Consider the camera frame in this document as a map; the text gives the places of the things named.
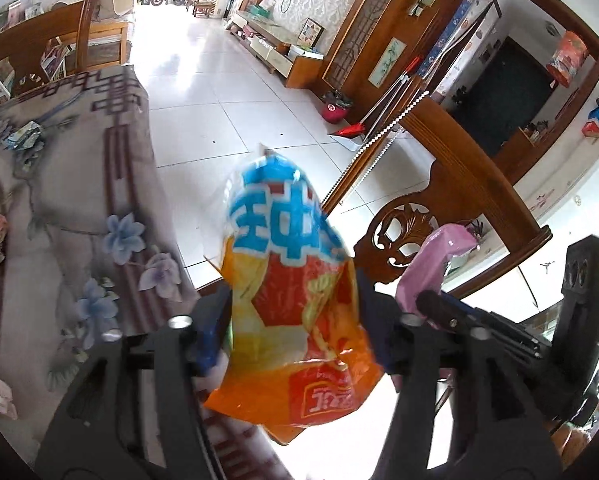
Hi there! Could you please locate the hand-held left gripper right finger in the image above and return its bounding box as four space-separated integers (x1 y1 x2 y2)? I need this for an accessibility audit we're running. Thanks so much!
354 267 565 480

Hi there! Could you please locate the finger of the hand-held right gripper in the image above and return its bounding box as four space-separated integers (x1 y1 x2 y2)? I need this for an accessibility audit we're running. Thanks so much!
416 290 546 359

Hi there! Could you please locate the white book rack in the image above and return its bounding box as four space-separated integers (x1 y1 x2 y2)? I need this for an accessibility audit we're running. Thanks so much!
0 0 78 103

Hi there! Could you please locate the wooden lattice partition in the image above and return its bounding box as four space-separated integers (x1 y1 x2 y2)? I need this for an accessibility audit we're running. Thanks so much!
322 0 440 106

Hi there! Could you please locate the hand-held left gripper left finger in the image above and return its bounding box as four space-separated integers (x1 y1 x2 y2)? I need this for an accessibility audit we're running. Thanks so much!
34 284 235 480

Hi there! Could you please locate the plain-backed wooden chair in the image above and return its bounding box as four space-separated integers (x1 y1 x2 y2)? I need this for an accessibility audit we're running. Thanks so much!
0 0 135 111

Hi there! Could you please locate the white beaded strip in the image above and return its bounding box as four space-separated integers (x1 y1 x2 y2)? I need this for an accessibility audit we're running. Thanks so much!
322 91 430 211

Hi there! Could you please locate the carved wooden chair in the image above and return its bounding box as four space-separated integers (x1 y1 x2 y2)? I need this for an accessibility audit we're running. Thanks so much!
321 96 554 306

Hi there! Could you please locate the red dustpan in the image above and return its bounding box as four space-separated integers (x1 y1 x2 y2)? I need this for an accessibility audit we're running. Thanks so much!
328 122 367 153

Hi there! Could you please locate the orange snack bag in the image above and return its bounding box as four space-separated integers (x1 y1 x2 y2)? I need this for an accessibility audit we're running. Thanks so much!
203 145 385 445

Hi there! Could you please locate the crumpled blue snack packet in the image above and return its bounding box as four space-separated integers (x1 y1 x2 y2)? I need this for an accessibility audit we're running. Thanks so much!
2 121 45 152

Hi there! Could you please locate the pink plastic wrapper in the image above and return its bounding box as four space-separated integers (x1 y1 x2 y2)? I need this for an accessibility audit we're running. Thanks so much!
395 224 480 331

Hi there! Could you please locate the framed geometric picture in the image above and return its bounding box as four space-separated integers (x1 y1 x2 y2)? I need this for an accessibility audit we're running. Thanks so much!
299 17 325 48

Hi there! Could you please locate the wooden television cabinet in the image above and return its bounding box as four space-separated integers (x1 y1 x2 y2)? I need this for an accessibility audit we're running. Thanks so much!
227 10 325 90

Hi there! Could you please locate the colourful tall poster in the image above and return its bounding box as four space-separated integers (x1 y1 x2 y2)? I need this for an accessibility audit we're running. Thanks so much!
422 0 495 96

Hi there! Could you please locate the red waste bin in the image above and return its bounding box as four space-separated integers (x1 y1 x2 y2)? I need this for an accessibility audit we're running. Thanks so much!
319 90 354 123

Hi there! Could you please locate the red paper lantern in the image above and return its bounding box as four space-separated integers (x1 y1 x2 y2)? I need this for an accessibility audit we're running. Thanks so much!
547 30 590 86

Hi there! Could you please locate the bamboo wall painting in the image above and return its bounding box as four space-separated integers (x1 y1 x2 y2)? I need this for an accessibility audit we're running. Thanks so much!
369 37 405 88

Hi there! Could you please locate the dark door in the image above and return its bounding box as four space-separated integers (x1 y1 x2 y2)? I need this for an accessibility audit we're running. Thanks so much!
449 37 560 161

